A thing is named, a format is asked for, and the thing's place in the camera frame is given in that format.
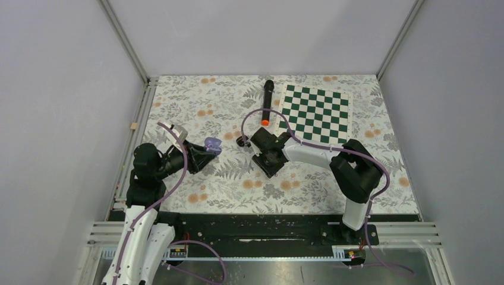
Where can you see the lavender earbuds case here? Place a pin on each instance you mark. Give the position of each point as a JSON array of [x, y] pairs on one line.
[[213, 145]]

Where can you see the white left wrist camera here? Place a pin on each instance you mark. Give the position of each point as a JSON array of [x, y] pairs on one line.
[[180, 132]]

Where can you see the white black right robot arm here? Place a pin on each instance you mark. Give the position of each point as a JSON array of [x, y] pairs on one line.
[[356, 172]]

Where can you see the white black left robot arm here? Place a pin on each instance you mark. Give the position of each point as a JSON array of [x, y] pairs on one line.
[[143, 240]]

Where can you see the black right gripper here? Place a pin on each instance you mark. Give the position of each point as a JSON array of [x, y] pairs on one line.
[[270, 171]]

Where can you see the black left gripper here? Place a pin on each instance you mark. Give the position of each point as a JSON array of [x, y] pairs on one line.
[[197, 158]]

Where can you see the green white chessboard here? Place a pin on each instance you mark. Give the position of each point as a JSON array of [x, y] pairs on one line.
[[315, 113]]

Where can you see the floral tablecloth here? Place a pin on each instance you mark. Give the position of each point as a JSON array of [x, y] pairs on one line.
[[224, 106]]

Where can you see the white slotted cable duct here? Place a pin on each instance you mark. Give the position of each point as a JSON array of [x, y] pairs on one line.
[[176, 254]]

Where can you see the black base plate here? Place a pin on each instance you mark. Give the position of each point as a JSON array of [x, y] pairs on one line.
[[268, 234]]

